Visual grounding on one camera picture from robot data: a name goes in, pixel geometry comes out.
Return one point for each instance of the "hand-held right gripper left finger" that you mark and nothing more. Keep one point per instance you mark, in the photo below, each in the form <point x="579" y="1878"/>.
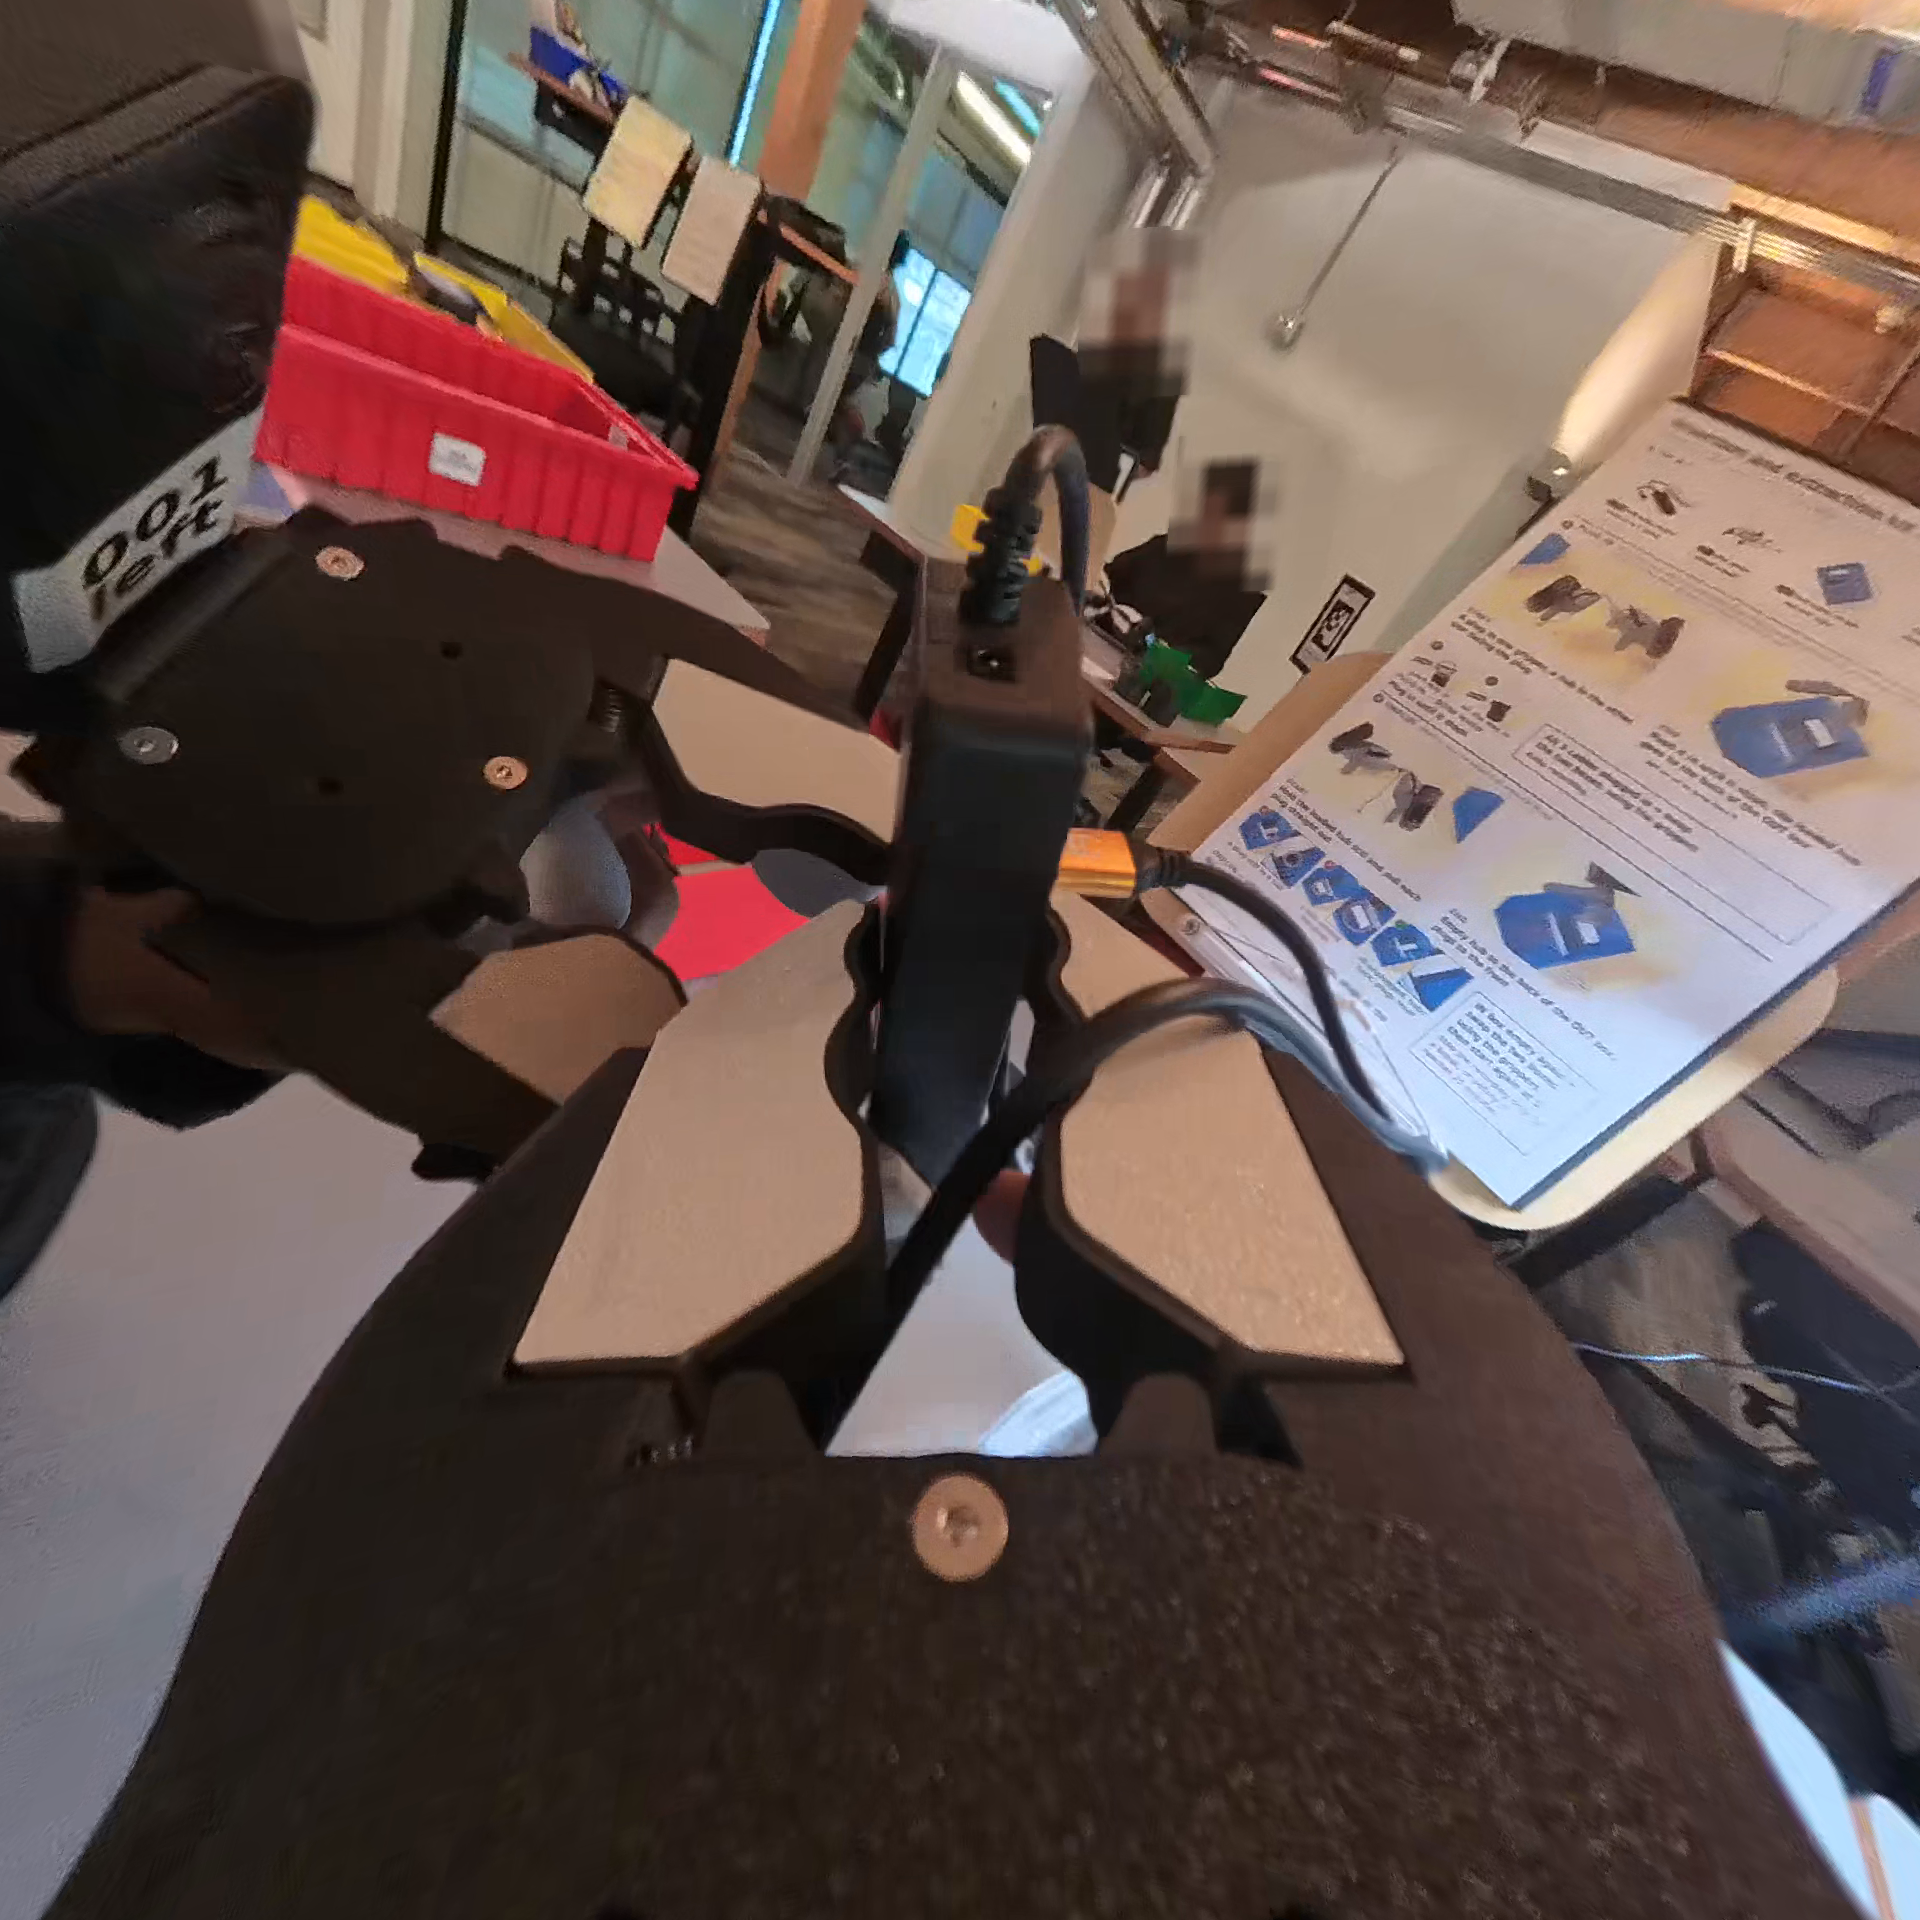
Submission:
<point x="705" y="1200"/>

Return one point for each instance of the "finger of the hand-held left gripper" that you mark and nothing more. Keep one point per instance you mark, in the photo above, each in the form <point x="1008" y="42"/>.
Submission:
<point x="780" y="763"/>
<point x="569" y="1004"/>

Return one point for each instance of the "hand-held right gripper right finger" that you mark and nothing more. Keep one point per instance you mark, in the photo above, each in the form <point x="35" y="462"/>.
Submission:
<point x="1215" y="1230"/>

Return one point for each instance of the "small red plastic bin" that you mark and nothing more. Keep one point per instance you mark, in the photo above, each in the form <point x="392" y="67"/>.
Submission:
<point x="721" y="921"/>

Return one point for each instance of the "dark multi-port usb hub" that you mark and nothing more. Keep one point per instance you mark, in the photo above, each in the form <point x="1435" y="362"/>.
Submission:
<point x="975" y="780"/>

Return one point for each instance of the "person's left forearm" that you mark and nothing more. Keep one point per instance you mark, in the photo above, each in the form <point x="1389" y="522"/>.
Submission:
<point x="37" y="1185"/>

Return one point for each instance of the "wooden desk black legs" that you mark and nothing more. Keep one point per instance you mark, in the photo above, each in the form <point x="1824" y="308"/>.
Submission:
<point x="878" y="516"/>

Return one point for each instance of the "yellow plastic bin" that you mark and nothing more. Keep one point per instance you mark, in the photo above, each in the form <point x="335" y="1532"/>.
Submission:
<point x="972" y="528"/>

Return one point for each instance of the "large red tote white label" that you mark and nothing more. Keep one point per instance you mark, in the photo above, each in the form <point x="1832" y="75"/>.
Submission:
<point x="347" y="406"/>

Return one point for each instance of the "green plastic bin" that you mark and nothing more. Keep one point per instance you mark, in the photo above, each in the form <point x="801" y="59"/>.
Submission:
<point x="1185" y="697"/>

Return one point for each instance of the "yellow tote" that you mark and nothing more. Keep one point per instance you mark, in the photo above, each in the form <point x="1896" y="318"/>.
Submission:
<point x="347" y="241"/>

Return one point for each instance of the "instruction sheet on stand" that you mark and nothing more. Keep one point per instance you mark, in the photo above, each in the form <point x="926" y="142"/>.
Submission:
<point x="1276" y="721"/>

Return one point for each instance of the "easel board with sheet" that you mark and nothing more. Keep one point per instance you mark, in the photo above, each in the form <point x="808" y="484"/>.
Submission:
<point x="638" y="164"/>
<point x="715" y="225"/>

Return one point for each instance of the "black white marker tag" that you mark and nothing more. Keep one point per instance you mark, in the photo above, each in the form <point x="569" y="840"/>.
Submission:
<point x="1336" y="623"/>

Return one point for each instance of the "blue plastic bin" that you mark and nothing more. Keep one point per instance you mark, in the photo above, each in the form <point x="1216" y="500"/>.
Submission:
<point x="564" y="59"/>

